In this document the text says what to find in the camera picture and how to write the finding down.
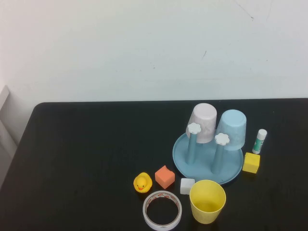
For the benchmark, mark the yellow plastic cup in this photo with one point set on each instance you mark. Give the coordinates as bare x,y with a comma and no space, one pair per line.
207,213

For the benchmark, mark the white foam cube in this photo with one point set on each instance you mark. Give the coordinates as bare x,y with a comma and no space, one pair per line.
185,186

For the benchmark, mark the yellow foam cube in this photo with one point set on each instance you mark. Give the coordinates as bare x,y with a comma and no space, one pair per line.
250,163

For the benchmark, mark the white tape roll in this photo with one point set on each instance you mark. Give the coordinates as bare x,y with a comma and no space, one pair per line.
147,216

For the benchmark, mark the light blue plastic cup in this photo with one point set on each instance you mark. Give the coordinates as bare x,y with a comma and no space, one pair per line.
233,125

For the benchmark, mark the yellow rubber duck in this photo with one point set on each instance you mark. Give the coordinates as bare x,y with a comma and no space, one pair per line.
142,183

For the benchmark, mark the orange foam cube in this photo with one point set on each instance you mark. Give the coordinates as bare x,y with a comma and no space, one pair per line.
164,178

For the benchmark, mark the green white glue stick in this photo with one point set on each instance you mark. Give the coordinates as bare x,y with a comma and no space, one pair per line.
258,144

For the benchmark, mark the blue cup stand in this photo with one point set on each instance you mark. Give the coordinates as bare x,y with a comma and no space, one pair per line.
204,168

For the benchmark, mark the pale pink plastic cup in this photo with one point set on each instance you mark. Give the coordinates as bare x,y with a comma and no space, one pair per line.
204,115

